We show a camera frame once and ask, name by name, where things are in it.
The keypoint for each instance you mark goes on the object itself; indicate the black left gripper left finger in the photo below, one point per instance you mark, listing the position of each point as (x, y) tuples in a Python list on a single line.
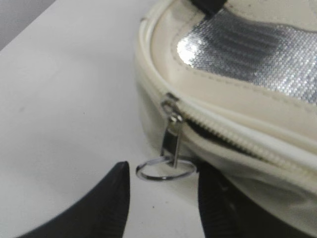
[(101, 213)]

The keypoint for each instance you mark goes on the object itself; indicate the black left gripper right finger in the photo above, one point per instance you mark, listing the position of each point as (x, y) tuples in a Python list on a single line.
[(218, 211)]

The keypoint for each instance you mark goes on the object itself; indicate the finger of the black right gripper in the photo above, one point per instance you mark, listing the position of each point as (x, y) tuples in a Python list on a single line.
[(212, 7)]

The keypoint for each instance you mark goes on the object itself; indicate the cream bag with silver panel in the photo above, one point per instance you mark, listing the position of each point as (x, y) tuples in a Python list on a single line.
[(246, 80)]

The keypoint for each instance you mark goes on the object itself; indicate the silver zipper pull with ring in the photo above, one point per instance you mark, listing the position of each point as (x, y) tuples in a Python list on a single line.
[(170, 146)]

